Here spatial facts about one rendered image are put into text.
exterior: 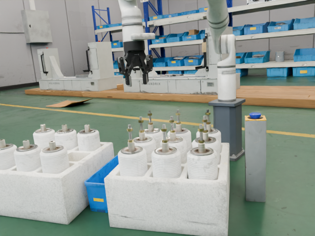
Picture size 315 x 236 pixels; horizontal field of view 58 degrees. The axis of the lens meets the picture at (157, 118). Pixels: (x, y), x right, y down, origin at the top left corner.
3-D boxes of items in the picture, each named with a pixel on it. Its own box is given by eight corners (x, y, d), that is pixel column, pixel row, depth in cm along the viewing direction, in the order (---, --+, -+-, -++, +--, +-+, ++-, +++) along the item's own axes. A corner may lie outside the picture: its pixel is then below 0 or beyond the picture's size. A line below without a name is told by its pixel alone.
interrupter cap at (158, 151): (182, 151, 94) (182, 148, 93) (166, 157, 88) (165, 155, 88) (165, 146, 99) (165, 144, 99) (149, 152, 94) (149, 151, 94)
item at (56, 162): (57, 188, 114) (50, 144, 110) (78, 189, 111) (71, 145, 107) (41, 199, 105) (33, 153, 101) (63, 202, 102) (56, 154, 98)
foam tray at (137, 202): (144, 178, 134) (140, 141, 130) (229, 182, 123) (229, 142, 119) (109, 227, 97) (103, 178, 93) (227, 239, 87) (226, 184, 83)
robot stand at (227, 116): (221, 149, 165) (220, 97, 159) (245, 152, 157) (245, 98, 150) (209, 157, 154) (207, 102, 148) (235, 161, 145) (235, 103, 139)
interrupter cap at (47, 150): (51, 146, 109) (51, 144, 109) (68, 147, 107) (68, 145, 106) (37, 153, 102) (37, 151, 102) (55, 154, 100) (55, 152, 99)
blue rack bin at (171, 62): (178, 65, 699) (177, 56, 694) (191, 64, 676) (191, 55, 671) (166, 66, 660) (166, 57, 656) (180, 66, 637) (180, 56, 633)
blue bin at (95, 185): (120, 178, 136) (117, 154, 133) (141, 179, 132) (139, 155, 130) (86, 211, 108) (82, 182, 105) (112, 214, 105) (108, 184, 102)
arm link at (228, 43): (236, 34, 144) (236, 68, 148) (217, 35, 147) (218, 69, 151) (235, 33, 136) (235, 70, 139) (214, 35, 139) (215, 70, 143)
